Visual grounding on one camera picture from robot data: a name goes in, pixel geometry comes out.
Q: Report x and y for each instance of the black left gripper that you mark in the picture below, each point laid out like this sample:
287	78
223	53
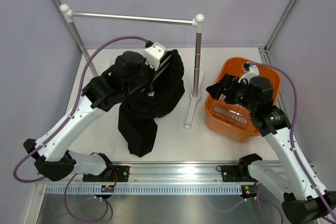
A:
151	72

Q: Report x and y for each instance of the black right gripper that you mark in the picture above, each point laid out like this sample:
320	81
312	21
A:
217	89

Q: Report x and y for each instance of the black shorts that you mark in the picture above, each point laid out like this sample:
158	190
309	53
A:
138	111

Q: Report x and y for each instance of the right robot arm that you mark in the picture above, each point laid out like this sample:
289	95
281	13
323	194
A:
302	195

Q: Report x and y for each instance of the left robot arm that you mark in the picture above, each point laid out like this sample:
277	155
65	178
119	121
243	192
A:
94	100

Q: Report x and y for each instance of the orange plastic basket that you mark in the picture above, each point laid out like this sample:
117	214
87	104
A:
238	123

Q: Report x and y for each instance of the white metal clothes rack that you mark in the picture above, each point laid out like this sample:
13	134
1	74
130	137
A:
197	22

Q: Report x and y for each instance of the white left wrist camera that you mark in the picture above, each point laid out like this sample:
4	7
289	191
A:
153	55

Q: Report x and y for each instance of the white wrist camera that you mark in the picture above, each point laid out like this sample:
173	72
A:
250	71
153	55

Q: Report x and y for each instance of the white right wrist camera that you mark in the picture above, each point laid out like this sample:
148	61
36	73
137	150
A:
250	71

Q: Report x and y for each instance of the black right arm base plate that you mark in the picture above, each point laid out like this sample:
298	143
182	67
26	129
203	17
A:
231	173

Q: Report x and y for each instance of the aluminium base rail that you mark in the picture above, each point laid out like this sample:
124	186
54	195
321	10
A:
147	173

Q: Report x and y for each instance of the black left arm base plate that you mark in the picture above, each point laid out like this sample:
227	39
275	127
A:
118	172

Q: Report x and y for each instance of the white slotted cable duct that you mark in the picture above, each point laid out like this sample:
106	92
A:
126	189

